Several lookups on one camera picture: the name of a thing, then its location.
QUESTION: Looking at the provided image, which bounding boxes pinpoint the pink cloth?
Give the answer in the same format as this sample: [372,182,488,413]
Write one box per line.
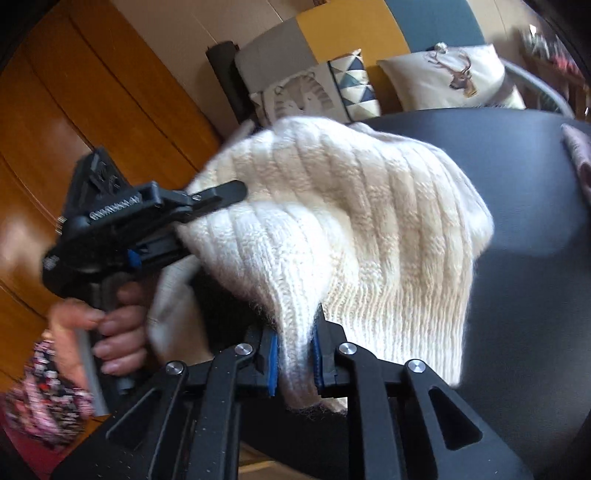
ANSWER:
[561,122,591,204]

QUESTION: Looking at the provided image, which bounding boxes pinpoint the person's left forearm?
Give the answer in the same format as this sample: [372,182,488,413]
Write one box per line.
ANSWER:
[0,328,93,450]

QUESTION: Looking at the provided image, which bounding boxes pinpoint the wooden wardrobe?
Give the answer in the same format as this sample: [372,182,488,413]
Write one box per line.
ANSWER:
[0,0,222,416]

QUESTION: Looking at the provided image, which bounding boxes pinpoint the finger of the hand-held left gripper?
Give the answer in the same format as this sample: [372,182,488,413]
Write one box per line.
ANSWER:
[126,231,194,269]
[185,181,247,217]

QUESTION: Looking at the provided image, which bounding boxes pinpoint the person's left hand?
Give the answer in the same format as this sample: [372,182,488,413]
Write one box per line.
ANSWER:
[48,281,151,402]

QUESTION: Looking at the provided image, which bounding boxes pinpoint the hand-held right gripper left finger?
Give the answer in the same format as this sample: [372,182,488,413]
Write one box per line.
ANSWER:
[51,325,280,480]

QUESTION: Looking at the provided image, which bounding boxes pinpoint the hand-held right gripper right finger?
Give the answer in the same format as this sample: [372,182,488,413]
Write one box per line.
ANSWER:
[310,309,536,480]

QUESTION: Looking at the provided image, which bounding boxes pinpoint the deer print cushion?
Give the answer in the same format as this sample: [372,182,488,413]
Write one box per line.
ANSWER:
[376,42,527,112]

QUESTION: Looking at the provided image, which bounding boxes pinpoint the tiger print cushion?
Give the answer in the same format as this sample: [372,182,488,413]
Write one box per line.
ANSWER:
[249,48,382,127]

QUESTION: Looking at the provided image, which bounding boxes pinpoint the grey yellow blue sofa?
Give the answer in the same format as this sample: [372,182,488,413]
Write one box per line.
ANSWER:
[233,0,575,125]

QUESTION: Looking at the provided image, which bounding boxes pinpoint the white knitted sweater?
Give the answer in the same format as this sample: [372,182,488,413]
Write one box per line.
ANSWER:
[148,115,495,411]

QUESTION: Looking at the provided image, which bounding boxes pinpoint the cluttered side table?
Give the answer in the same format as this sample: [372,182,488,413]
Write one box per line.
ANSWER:
[522,28,591,116]

